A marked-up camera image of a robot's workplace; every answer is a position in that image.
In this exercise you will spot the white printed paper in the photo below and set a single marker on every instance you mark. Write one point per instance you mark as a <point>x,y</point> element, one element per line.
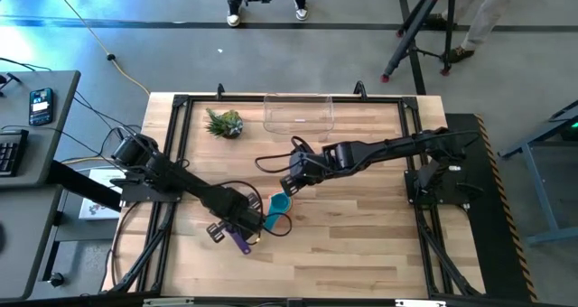
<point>99,212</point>

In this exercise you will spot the black caster wheel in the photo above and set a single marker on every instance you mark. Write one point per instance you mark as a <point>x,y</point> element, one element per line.
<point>56,280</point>

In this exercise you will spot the potted succulent plant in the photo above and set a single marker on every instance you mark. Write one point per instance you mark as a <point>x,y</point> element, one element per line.
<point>230,126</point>

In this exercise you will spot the blue-grey metal cart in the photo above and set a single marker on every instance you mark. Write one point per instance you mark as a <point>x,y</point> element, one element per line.
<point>539,192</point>

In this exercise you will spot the black keyboard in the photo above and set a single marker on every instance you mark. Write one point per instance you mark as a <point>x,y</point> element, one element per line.
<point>11,153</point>

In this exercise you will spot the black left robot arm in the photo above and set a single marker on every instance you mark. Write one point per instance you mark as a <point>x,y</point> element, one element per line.
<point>180,180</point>

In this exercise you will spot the black table frame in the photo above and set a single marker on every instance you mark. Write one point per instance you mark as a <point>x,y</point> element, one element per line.
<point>217,98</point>

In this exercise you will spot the silver metal bracket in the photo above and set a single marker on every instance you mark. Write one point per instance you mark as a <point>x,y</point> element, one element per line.
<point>167,302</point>

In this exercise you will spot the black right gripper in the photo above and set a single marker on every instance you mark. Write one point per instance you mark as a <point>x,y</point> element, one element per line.
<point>307,167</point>

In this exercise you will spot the black smartphone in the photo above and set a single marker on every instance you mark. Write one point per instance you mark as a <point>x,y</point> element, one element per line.
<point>40,108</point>

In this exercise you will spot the black camera tripod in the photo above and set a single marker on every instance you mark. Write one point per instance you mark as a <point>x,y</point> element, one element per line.
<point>413,27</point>

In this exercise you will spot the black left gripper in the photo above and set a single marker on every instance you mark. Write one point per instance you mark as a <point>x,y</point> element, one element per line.
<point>239,212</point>

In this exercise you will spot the black support beam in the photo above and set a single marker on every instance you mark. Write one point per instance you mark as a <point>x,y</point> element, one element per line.
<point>81,185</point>

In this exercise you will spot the grey desk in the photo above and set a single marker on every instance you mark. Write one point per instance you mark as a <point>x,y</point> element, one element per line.
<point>45,149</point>
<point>27,235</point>

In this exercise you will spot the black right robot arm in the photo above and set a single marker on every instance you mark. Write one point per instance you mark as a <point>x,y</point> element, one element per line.
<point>397,146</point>

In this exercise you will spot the black hazard-striped floor mat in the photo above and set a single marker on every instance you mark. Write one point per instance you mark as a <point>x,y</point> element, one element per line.
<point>487,235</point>

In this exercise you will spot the person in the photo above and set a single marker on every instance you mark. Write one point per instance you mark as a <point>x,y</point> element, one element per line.
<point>485,18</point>
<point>234,0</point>

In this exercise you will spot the clear plastic basket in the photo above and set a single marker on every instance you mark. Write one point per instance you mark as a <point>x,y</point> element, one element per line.
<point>298,117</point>

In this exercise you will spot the teal measuring cup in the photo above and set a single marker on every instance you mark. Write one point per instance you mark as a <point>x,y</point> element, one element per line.
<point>280,203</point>

